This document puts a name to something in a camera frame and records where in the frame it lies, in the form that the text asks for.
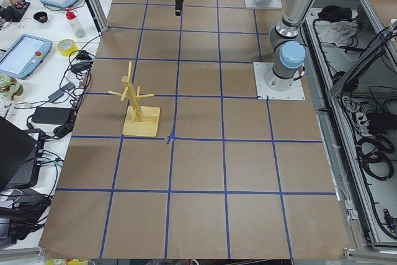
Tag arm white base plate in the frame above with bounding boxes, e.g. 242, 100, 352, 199
253, 62, 305, 101
244, 0, 282, 11

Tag black bowl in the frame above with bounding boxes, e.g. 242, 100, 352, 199
33, 11, 48, 24

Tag yellow tape roll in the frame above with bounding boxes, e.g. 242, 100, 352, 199
57, 38, 78, 56

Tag teach pendant near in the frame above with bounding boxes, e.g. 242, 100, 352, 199
1, 34, 52, 79

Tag black laptop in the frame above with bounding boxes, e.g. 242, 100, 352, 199
1, 118, 45, 191

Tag clear bottle red cap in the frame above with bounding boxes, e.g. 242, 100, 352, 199
66, 8, 86, 38

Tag green glass jar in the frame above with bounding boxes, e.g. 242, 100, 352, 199
0, 73, 24, 99

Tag wooden cup holder tree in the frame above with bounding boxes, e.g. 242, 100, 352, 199
108, 61, 161, 137

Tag black power adapter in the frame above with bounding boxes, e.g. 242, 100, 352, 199
32, 107, 72, 125

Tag white crumpled cloth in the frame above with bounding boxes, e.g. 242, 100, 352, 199
319, 20, 359, 47

